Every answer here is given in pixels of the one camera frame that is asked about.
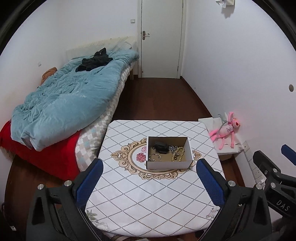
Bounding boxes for red blanket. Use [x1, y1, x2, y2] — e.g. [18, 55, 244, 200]
[1, 121, 80, 181]

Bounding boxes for checkered bed sheet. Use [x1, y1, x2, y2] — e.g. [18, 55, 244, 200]
[75, 62, 135, 171]

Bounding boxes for pink panther plush toy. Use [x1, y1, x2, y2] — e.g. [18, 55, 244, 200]
[209, 111, 240, 150]

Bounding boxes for white cardboard box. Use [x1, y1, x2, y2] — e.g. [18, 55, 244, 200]
[146, 136, 194, 171]

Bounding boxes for patterned white tablecloth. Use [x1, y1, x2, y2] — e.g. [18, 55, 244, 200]
[85, 120, 222, 237]

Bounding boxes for black smart watch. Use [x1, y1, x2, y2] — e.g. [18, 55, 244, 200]
[152, 141, 170, 154]

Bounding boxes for teal blue quilt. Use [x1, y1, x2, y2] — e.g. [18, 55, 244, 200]
[11, 49, 139, 151]

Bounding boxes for brown plush toy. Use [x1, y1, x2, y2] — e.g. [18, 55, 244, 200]
[41, 67, 58, 85]

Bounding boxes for black clothes on bed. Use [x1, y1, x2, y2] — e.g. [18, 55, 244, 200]
[75, 48, 113, 72]

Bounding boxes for white door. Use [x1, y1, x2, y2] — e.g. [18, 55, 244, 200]
[138, 1, 186, 79]

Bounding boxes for white wall power strip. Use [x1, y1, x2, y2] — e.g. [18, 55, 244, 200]
[242, 141, 266, 188]

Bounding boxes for round wall cap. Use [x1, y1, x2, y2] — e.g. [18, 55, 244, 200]
[288, 84, 294, 92]

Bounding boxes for metal door handle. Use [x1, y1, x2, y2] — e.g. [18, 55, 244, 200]
[142, 31, 150, 41]

